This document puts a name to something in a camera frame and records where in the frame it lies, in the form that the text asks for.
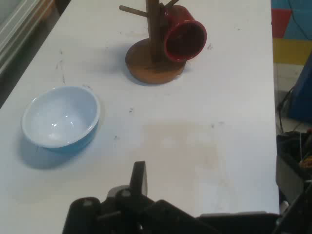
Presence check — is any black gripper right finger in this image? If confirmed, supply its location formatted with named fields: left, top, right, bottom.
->
left=195, top=211, right=283, bottom=234

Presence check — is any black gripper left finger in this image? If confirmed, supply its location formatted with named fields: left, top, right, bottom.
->
left=62, top=160, right=215, bottom=234

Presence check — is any black equipment bag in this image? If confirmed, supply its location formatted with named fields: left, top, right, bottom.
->
left=275, top=130, right=312, bottom=234

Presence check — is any light blue bowl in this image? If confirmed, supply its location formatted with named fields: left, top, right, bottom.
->
left=21, top=85, right=102, bottom=153

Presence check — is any brown wooden mug tree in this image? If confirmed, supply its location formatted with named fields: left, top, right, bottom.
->
left=118, top=0, right=186, bottom=85

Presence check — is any dark blue box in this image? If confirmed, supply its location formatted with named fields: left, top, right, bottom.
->
left=287, top=51, right=312, bottom=122

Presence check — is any red mug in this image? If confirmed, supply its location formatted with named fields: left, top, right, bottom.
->
left=162, top=4, right=208, bottom=63

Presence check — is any cyan foam block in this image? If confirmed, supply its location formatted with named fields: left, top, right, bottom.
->
left=284, top=9, right=312, bottom=41

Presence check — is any thin black cable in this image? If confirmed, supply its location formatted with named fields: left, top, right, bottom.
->
left=277, top=85, right=297, bottom=134

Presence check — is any aluminium rail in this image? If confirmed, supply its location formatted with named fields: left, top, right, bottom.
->
left=0, top=0, right=56, bottom=76

